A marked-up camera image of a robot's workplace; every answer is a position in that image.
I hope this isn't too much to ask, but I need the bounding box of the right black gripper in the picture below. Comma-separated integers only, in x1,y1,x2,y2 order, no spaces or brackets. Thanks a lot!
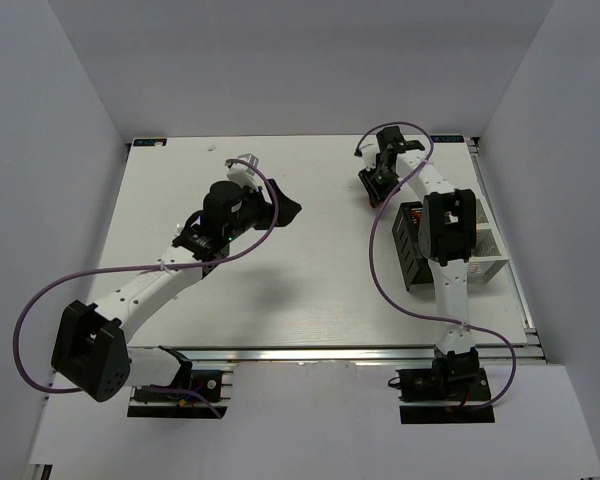
358,161,402,208

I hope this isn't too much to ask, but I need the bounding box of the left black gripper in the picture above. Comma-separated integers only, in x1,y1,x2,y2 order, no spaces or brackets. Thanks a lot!
224,179,301,242

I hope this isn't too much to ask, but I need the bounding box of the red lip gloss tube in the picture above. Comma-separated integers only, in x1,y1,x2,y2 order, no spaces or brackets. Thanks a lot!
411,210,421,225

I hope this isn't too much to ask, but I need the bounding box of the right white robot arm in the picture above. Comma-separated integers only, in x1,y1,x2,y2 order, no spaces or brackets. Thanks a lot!
354,122,479,399

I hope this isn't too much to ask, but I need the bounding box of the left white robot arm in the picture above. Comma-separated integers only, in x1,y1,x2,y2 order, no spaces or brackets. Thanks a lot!
51,180,301,402

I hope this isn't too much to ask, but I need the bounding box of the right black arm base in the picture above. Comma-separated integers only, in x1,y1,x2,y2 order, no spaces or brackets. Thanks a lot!
387,350,495,425

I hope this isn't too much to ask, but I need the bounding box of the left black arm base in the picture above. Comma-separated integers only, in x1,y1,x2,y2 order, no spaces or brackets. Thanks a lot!
126,347,233,420

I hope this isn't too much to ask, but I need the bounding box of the right blue corner sticker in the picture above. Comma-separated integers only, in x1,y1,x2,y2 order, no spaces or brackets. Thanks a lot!
431,135,465,143

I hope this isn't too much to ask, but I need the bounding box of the blue corner sticker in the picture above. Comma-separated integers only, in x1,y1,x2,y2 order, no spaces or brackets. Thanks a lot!
431,135,465,143
132,138,167,148

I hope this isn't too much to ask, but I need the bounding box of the black slotted organizer box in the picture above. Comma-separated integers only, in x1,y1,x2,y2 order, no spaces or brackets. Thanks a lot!
392,202,433,290

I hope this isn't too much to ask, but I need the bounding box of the white slotted organizer box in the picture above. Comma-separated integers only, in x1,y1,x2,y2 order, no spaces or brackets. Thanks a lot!
468,197,510,284

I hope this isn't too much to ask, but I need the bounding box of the left blue corner sticker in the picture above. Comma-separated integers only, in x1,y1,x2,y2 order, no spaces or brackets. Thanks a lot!
132,138,167,148

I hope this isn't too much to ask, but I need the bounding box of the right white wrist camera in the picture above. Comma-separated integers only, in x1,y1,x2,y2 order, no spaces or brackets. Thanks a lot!
354,143,379,170

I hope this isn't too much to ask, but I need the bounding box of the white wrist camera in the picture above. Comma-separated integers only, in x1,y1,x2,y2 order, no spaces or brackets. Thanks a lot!
225,153,259,190
354,143,379,170

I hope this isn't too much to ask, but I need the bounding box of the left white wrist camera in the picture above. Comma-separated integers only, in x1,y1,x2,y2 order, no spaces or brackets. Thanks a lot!
225,153,259,190

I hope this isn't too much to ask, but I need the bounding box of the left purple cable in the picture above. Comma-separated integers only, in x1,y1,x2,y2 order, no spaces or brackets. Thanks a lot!
12,157,281,419

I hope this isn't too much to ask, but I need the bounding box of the aluminium table rail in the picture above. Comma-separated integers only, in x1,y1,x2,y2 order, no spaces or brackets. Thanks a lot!
129,343,551,365

